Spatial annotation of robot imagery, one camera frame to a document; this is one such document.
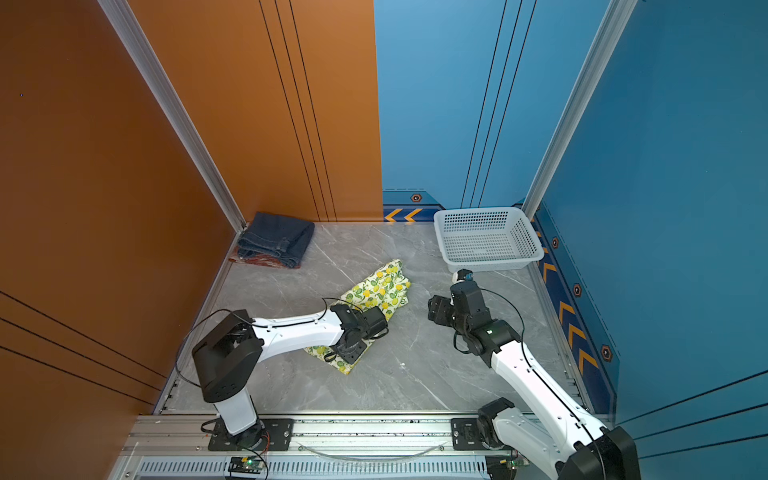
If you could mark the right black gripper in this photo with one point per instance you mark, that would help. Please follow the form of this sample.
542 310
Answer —
437 310

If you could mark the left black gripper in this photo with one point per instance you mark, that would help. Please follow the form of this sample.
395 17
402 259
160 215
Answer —
357 355

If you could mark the lemon print skirt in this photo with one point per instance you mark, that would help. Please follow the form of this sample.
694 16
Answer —
386 289

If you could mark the white plastic laundry basket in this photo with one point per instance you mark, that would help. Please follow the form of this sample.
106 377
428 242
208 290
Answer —
486 239

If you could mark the dark blue denim skirt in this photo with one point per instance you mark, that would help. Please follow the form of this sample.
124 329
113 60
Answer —
283 238

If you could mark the red plaid skirt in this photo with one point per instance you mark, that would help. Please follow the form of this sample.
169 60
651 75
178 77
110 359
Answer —
257 260

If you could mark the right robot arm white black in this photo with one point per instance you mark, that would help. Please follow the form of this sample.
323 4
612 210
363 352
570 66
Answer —
564 441

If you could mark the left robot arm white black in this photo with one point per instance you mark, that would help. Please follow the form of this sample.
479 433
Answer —
226 357

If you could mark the right green circuit board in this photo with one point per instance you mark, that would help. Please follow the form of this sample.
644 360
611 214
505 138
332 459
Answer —
504 468

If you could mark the green circuit board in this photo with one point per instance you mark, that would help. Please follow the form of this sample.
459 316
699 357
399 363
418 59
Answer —
247 467
504 468

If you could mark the left green circuit board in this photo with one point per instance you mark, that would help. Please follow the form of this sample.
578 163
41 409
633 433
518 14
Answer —
247 467

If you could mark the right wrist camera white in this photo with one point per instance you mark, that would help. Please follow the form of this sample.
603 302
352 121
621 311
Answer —
463 275

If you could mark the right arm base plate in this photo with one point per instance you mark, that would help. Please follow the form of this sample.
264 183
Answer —
471 433

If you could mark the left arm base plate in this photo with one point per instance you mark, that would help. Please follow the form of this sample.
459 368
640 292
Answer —
271 434

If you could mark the aluminium front rail frame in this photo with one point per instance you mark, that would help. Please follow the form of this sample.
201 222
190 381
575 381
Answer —
323 446

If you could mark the right aluminium corner post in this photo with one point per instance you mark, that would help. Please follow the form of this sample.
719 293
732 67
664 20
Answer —
611 28

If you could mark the aluminium corner post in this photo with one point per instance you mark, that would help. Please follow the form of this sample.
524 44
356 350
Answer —
611 28
127 27

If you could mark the left aluminium corner post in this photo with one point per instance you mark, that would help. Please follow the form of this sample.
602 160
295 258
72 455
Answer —
127 27

